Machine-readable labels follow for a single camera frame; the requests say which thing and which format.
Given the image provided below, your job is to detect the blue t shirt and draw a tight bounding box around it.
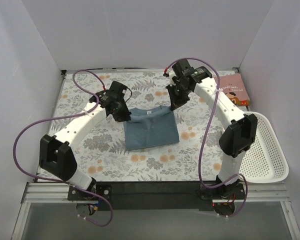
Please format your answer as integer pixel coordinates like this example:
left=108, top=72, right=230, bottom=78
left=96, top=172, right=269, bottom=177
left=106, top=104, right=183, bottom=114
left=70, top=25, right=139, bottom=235
left=123, top=105, right=180, bottom=151

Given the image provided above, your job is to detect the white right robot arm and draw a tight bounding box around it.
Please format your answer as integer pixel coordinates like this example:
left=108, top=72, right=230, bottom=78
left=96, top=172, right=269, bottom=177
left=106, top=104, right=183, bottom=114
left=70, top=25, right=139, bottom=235
left=163, top=57, right=258, bottom=199

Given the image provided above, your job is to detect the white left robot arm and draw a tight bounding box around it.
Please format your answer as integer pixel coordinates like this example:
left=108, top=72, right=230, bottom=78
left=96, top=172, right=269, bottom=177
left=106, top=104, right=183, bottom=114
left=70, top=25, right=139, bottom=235
left=39, top=81, right=131, bottom=200

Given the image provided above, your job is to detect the folded pink t shirt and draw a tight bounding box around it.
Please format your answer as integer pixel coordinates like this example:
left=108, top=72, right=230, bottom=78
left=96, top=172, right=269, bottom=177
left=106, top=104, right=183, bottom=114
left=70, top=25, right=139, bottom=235
left=219, top=73, right=251, bottom=107

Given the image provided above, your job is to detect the white perforated plastic basket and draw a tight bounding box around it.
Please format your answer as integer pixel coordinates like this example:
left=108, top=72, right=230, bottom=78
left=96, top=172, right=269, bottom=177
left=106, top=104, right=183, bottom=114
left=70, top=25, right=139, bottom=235
left=240, top=111, right=289, bottom=184

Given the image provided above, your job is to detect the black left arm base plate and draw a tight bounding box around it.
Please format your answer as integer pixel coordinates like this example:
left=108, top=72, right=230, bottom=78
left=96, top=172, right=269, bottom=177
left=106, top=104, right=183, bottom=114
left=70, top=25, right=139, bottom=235
left=67, top=184, right=112, bottom=204

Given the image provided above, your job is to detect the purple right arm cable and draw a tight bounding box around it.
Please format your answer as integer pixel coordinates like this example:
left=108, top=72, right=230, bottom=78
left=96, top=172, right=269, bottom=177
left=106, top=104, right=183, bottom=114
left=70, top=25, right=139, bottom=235
left=163, top=57, right=247, bottom=220

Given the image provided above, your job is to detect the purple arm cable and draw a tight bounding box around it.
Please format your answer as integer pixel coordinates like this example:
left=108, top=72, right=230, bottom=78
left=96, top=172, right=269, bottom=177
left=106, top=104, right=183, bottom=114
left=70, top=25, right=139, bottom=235
left=163, top=57, right=247, bottom=220
left=12, top=69, right=114, bottom=228

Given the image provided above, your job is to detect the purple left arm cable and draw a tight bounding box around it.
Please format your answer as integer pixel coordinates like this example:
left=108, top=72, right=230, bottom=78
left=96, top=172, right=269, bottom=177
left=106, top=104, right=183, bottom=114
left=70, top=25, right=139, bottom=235
left=12, top=69, right=114, bottom=228

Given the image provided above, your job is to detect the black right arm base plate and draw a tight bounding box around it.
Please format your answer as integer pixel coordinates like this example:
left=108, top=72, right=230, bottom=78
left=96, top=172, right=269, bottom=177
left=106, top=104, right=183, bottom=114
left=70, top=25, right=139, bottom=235
left=197, top=183, right=248, bottom=217

